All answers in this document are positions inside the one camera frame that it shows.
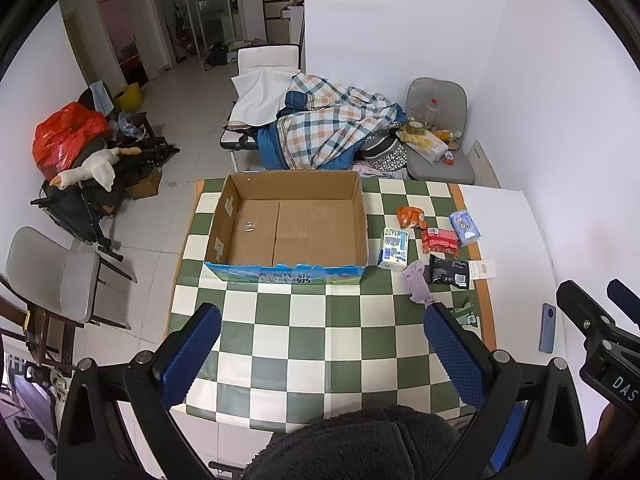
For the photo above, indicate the white bench chair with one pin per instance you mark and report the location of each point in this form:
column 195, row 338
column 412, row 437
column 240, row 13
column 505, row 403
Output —
column 242, row 138

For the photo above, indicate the red plastic bag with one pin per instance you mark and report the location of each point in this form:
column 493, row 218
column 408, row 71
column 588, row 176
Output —
column 60, row 139

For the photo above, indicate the grey chair at left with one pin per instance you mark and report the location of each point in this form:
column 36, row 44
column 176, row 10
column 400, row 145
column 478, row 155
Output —
column 82, row 287

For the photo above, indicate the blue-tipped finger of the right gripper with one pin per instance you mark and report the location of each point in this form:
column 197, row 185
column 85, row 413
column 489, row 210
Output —
column 625, row 299

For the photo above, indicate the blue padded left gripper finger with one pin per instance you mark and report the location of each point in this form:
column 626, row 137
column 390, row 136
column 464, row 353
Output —
column 182, row 354

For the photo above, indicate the black white patterned bag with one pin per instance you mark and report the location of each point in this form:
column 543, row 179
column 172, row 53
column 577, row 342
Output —
column 384, row 152

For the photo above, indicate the blue smartphone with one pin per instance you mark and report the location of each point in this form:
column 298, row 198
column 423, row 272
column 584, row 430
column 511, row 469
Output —
column 547, row 329

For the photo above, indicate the plastic bottle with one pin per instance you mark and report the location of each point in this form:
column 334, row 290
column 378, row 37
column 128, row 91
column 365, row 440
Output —
column 431, row 114

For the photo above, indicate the purple soft plush toy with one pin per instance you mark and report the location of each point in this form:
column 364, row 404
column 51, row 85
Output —
column 415, row 282

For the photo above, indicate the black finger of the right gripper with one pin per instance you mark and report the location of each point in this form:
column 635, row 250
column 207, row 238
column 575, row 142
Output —
column 584, row 312

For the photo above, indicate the black stroller frame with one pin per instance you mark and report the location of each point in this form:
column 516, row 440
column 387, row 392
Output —
column 80, row 209

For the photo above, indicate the black snack packet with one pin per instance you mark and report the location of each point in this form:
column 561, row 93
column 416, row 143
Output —
column 449, row 272

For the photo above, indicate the white goose plush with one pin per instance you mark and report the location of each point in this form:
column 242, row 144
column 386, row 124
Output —
column 99, row 166

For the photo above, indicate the plaid blanket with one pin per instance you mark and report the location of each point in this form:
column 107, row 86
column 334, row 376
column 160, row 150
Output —
column 322, row 125

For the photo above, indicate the green white checkered tablecloth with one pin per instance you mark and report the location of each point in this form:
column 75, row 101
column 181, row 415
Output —
column 289, row 354

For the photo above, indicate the white paper card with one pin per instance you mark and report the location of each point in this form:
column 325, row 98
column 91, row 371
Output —
column 482, row 270

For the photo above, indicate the light blue tissue pack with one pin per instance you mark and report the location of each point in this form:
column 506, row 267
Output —
column 464, row 226

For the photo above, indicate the grey padded chair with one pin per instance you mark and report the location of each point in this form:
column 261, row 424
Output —
column 452, row 108

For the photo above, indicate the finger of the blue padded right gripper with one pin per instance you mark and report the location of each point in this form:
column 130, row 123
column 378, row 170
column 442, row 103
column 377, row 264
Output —
column 472, row 368

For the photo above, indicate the red snack packet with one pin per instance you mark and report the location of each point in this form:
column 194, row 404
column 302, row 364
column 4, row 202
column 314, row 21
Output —
column 440, row 240

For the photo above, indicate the yellow bucket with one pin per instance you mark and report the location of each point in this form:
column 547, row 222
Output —
column 129, row 98

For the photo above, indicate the orange snack packet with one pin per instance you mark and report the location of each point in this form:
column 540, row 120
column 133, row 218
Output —
column 410, row 217

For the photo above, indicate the small brown cardboard box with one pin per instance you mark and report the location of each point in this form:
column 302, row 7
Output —
column 144, row 185

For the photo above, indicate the white blue milk carton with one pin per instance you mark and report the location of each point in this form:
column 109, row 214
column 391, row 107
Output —
column 393, row 253

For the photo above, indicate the black fuzzy hat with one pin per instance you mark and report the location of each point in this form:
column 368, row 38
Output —
column 374, row 443

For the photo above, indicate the white snack bag on chair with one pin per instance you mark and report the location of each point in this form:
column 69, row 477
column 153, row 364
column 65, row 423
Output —
column 425, row 144

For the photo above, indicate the green snack packet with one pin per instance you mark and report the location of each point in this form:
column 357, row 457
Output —
column 467, row 315

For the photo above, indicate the white cloth on bench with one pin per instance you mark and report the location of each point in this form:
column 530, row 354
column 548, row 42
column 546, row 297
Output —
column 261, row 93

